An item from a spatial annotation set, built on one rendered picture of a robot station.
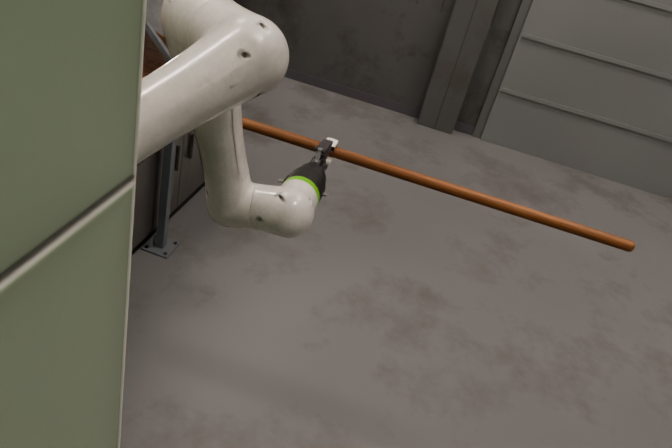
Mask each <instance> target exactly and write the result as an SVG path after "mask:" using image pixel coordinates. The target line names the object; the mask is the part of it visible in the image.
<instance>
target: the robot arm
mask: <svg viewBox="0 0 672 448"><path fill-rule="evenodd" d="M161 22H162V26H163V31H164V35H165V39H166V43H167V46H168V50H169V54H170V57H171V60H170V61H169V62H167V63H166V64H164V65H163V66H161V67H160V68H158V69H157V70H155V71H153V72H152V73H150V74H149V75H147V76H146V77H144V78H143V79H142V89H141V106H140V123H139V139H138V156H137V164H139V163H140V162H142V161H143V160H145V159H146V158H148V157H149V156H151V155H152V154H154V153H155V152H157V151H158V150H160V149H162V148H163V147H165V146H166V145H168V144H170V143H171V142H173V141H175V140H176V139H178V138H180V137H181V136H183V135H185V134H186V133H188V132H190V131H192V130H193V131H194V134H195V138H196V142H197V146H198V150H199V155H200V159H201V164H202V170H203V176H204V181H205V190H206V206H207V211H208V213H209V215H210V217H211V218H212V219H213V220H214V221H215V222H216V223H217V224H219V225H221V226H224V227H228V228H241V229H250V230H257V231H261V232H266V233H269V234H273V235H277V236H280V237H284V238H293V237H297V236H299V235H301V234H303V233H304V232H306V231H307V230H308V229H309V227H310V226H311V224H312V222H313V219H314V212H315V209H316V207H317V205H318V203H319V202H320V200H321V198H322V197H323V196H324V197H326V196H327V194H326V193H324V192H325V184H326V175H325V174H326V173H325V170H326V169H327V165H329V164H330V162H331V160H332V159H333V157H330V156H328V155H329V153H330V152H332V151H334V149H335V147H336V145H337V143H338V140H336V139H333V138H330V137H328V138H327V139H323V140H322V141H321V142H320V144H319V145H318V146H316V147H315V153H317V154H316V156H314V157H313V158H312V160H311V161H310V162H309V163H306V164H303V165H301V166H300V167H299V168H296V169H294V170H293V171H292V172H291V173H290V174H289V175H287V177H286V178H285V179H281V178H279V180H278V182H280V183H282V185H281V186H273V185H263V184H257V183H253V182H252V181H251V178H250V175H249V167H248V162H247V156H246V150H245V144H244V136H243V125H242V109H241V104H243V103H245V102H247V101H249V100H251V99H254V98H256V97H258V96H261V95H263V94H265V93H267V92H269V91H271V90H272V89H274V88H275V87H276V86H277V85H278V84H279V83H280V82H281V80H282V79H283V77H284V76H285V74H286V71H287V68H288V64H289V48H288V44H287V41H286V39H285V37H284V35H283V33H282V32H281V30H280V29H279V28H278V27H277V26H276V25H275V24H274V23H273V22H272V21H270V20H269V19H267V18H265V17H263V16H261V15H258V14H256V13H254V12H252V11H250V10H248V9H246V8H244V7H242V6H241V5H239V4H237V3H236V2H234V1H233V0H164V1H163V4H162V8H161Z"/></svg>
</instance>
